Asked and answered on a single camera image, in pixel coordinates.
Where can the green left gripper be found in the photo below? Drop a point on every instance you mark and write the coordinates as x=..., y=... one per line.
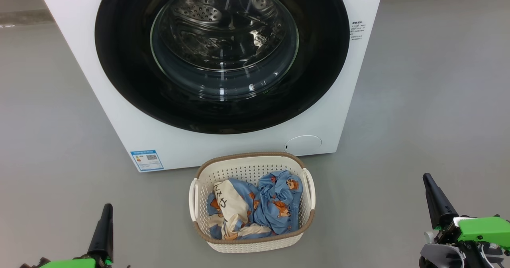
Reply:
x=67, y=264

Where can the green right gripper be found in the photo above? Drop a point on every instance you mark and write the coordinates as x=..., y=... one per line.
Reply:
x=482, y=230

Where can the cream printed garment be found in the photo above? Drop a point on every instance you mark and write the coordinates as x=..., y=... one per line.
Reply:
x=229, y=204

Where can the blue bear print garment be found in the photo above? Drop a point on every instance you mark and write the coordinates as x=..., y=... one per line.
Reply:
x=279, y=208

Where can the black round glass washer door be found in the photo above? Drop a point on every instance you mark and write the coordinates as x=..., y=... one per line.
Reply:
x=119, y=60

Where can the white front-load washing machine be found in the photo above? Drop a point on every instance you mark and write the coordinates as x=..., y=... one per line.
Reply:
x=358, y=80

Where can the steel washing machine drum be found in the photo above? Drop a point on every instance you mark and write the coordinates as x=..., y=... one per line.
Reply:
x=223, y=32

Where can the blue energy label sticker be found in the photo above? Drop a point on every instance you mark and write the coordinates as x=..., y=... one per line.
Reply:
x=146, y=160

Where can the round white filter cover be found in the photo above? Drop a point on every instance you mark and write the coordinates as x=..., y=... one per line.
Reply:
x=303, y=144

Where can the cream perforated laundry basket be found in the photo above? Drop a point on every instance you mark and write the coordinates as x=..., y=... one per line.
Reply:
x=247, y=168

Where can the small printed text label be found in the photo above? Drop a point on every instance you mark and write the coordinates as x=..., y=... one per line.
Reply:
x=356, y=30

